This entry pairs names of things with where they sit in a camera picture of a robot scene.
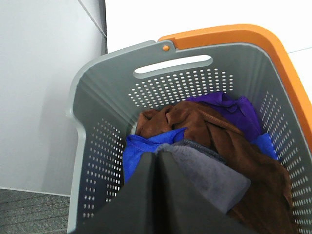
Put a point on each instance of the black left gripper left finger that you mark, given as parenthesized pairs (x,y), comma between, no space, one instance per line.
(131,211)

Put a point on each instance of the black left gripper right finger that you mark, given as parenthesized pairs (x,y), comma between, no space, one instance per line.
(188,211)

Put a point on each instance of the dark grey towel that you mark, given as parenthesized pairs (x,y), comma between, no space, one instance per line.
(207,170)

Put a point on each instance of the blue towel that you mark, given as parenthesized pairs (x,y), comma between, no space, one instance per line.
(137,145)

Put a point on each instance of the brown towel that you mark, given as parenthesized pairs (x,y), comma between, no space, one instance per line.
(267,206)

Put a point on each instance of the purple towel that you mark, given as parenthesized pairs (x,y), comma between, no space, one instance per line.
(239,112)

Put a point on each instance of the grey perforated basket orange rim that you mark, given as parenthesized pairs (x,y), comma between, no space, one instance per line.
(108,94)

